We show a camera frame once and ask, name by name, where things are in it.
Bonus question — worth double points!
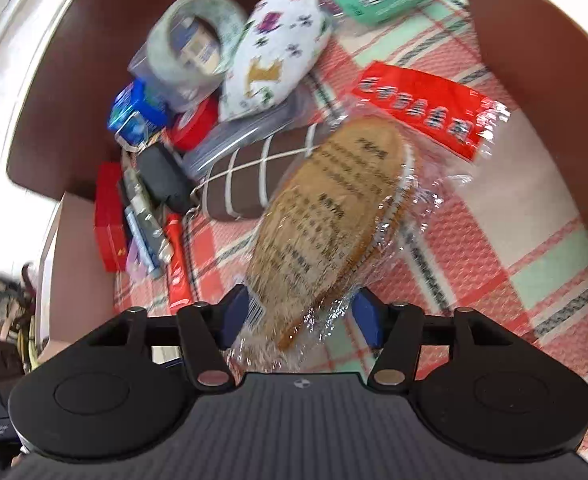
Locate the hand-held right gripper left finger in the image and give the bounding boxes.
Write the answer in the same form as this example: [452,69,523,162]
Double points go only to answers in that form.
[86,285,250,392]

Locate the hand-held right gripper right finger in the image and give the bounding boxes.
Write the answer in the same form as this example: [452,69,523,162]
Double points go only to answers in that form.
[351,287,511,392]

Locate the wooden brush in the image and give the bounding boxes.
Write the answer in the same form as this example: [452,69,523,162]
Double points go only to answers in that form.
[226,60,512,373]

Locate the brown cardboard box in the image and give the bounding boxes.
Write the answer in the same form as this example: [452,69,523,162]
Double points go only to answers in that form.
[6,0,588,467]

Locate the red stick packet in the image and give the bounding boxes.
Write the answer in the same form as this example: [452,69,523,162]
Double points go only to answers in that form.
[164,213,195,309]

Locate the blue tube in wrapper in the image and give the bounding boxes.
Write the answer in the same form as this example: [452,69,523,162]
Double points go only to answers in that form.
[120,166,173,281]

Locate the brown striped pouch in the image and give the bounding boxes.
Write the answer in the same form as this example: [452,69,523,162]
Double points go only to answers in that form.
[194,122,321,222]

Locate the red box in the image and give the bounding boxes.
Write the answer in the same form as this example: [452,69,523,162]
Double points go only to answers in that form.
[94,162,130,274]

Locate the black key fob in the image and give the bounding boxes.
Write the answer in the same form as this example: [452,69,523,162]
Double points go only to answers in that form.
[136,142,198,214]

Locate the clear zip bag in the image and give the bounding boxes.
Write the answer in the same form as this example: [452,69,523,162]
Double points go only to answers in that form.
[181,85,321,181]

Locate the red tape roll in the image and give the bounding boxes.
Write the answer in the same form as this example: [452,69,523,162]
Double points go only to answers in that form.
[166,95,221,152]

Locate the small blue box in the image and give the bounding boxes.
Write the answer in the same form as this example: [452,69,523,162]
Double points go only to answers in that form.
[108,79,171,152]

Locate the white patterned fabric pouch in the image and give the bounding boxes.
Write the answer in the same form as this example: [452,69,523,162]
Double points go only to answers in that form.
[219,0,335,123]

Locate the clear tape roll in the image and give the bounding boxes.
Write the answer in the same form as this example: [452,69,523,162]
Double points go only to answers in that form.
[128,0,249,111]

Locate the tangled cords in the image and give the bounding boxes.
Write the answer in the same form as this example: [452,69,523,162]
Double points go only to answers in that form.
[0,265,43,367]

